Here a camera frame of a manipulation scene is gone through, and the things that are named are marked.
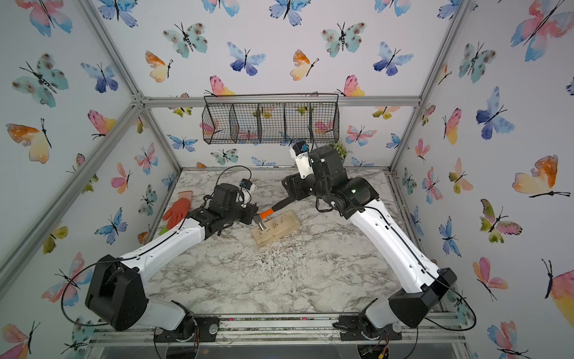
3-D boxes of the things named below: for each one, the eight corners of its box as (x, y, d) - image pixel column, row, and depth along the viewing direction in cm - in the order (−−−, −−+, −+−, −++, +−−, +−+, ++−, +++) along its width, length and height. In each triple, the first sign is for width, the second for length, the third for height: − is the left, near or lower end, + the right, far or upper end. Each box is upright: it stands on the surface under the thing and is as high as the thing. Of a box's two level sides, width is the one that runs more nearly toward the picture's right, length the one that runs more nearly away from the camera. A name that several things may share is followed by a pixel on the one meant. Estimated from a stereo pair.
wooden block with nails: (259, 249, 94) (257, 244, 91) (252, 234, 99) (250, 229, 95) (301, 227, 101) (301, 222, 97) (292, 215, 105) (292, 209, 101)
